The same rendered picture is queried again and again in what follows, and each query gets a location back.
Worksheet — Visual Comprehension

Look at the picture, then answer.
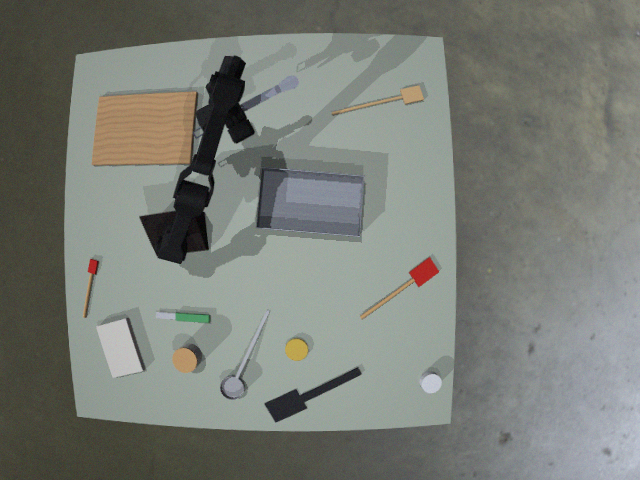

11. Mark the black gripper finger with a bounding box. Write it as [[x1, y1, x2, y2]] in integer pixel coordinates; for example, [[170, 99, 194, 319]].
[[225, 110, 247, 129]]

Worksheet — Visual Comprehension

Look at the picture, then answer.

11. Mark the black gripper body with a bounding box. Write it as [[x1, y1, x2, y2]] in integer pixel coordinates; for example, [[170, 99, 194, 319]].
[[227, 102, 255, 143]]

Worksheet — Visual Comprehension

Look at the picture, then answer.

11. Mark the white rectangular block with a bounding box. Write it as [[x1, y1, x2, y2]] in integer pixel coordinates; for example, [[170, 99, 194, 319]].
[[96, 318, 146, 378]]

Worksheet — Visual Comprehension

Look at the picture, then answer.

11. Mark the wooden board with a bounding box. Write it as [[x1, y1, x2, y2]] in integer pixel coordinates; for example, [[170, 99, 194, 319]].
[[92, 91, 198, 166]]

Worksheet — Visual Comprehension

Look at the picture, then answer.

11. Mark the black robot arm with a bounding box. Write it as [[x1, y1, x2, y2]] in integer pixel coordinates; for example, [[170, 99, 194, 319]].
[[155, 55, 246, 264]]

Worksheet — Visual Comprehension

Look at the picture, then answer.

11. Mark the green flat bar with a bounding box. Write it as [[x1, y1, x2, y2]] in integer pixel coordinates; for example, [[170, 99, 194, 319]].
[[156, 312, 210, 323]]

